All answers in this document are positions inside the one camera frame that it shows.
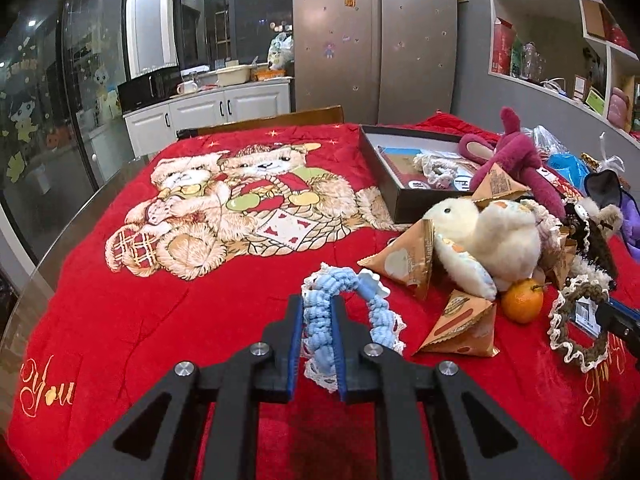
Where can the purple plush cloth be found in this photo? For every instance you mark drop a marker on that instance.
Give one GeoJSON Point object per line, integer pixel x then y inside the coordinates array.
{"type": "Point", "coordinates": [631, 225]}

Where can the blue lace scrunchie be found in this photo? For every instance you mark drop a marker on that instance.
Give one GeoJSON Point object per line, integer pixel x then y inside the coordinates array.
{"type": "Point", "coordinates": [320, 310]}

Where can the white kitchen cabinet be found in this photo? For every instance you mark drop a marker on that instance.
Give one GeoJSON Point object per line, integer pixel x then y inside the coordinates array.
{"type": "Point", "coordinates": [200, 115]}

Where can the cream plastic basin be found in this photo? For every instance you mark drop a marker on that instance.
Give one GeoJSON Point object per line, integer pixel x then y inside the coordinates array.
{"type": "Point", "coordinates": [232, 75]}

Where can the brown lace scrunchie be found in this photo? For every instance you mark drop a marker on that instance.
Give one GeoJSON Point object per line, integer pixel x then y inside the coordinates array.
{"type": "Point", "coordinates": [564, 310]}

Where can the black cloth pouch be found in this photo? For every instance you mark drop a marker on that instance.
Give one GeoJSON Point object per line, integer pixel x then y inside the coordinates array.
{"type": "Point", "coordinates": [605, 187]}

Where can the blue and white card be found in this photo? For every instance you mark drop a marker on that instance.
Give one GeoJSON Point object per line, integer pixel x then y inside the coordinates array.
{"type": "Point", "coordinates": [400, 152]}

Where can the pink bottle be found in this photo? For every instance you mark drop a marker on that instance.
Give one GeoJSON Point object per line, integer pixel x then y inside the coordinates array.
{"type": "Point", "coordinates": [620, 105]}

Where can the dark cardboard box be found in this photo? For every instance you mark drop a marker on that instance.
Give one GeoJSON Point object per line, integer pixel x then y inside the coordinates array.
{"type": "Point", "coordinates": [400, 205]}

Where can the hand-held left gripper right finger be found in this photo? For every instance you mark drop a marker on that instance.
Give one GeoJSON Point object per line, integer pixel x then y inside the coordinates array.
{"type": "Point", "coordinates": [338, 355]}

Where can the green card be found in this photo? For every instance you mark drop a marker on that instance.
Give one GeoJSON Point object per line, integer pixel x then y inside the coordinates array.
{"type": "Point", "coordinates": [595, 100]}

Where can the tied clear plastic bag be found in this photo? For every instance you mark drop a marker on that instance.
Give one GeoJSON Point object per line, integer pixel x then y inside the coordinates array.
{"type": "Point", "coordinates": [607, 160]}

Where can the white plastic bag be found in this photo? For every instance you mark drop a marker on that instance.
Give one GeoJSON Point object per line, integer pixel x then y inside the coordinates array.
{"type": "Point", "coordinates": [281, 52]}

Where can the black microwave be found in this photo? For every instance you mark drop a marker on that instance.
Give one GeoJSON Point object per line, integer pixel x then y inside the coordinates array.
{"type": "Point", "coordinates": [147, 89]}

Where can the triangular snack packet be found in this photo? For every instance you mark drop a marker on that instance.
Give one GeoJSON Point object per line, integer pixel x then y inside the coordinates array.
{"type": "Point", "coordinates": [562, 260]}
{"type": "Point", "coordinates": [500, 185]}
{"type": "Point", "coordinates": [460, 325]}
{"type": "Point", "coordinates": [405, 260]}

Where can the small brown box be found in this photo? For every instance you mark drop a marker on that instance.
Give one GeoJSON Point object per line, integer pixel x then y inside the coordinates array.
{"type": "Point", "coordinates": [580, 87]}

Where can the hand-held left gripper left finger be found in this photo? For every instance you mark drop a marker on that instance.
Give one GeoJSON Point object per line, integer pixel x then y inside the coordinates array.
{"type": "Point", "coordinates": [298, 340]}

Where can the steel double door fridge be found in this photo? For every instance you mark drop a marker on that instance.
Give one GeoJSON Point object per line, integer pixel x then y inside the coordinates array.
{"type": "Point", "coordinates": [370, 50]}

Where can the white lace scrunchie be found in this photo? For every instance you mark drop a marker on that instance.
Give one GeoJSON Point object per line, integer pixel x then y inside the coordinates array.
{"type": "Point", "coordinates": [435, 167]}

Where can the orange food tray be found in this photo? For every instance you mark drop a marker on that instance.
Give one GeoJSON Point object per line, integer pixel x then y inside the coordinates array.
{"type": "Point", "coordinates": [270, 75]}

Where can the white plush toy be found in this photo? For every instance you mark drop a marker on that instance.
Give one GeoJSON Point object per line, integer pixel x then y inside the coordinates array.
{"type": "Point", "coordinates": [500, 240]}

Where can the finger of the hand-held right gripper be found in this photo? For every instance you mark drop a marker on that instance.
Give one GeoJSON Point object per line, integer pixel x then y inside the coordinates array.
{"type": "Point", "coordinates": [622, 317]}

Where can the white mug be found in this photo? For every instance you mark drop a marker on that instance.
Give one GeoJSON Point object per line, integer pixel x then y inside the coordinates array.
{"type": "Point", "coordinates": [184, 88]}

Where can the dark window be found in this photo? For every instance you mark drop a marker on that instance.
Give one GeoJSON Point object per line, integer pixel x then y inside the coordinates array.
{"type": "Point", "coordinates": [250, 20]}

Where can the glass desktop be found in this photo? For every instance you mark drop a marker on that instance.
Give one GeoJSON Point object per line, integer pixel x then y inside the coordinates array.
{"type": "Point", "coordinates": [55, 260]}

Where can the fluffy hair claw clip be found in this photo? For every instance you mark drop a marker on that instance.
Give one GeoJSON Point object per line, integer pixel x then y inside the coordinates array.
{"type": "Point", "coordinates": [597, 242]}

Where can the glass sliding door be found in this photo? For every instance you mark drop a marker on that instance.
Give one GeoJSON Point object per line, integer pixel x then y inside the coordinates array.
{"type": "Point", "coordinates": [50, 110]}

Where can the blue plastic bag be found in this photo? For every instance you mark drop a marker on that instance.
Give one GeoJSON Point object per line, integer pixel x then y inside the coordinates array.
{"type": "Point", "coordinates": [567, 167]}

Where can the doll fridge sticker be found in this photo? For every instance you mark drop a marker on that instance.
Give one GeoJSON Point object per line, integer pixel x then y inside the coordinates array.
{"type": "Point", "coordinates": [329, 50]}

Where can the orange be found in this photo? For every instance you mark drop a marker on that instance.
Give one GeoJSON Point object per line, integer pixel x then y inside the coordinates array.
{"type": "Point", "coordinates": [522, 301]}

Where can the glass jar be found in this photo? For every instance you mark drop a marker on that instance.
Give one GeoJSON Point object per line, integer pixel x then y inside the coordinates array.
{"type": "Point", "coordinates": [534, 62]}

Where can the white wall shelf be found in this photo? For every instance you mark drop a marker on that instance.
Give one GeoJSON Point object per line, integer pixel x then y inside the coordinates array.
{"type": "Point", "coordinates": [550, 35]}

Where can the maroon plush toy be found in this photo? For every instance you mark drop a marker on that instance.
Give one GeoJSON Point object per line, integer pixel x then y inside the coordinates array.
{"type": "Point", "coordinates": [525, 165]}

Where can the red bear printed blanket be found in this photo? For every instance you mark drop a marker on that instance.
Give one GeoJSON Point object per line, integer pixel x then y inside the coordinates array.
{"type": "Point", "coordinates": [150, 320]}

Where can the green packet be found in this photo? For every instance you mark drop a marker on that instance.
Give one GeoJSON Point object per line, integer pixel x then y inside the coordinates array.
{"type": "Point", "coordinates": [517, 60]}

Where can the red carton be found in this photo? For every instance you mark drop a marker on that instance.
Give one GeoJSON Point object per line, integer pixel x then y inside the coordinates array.
{"type": "Point", "coordinates": [502, 47]}

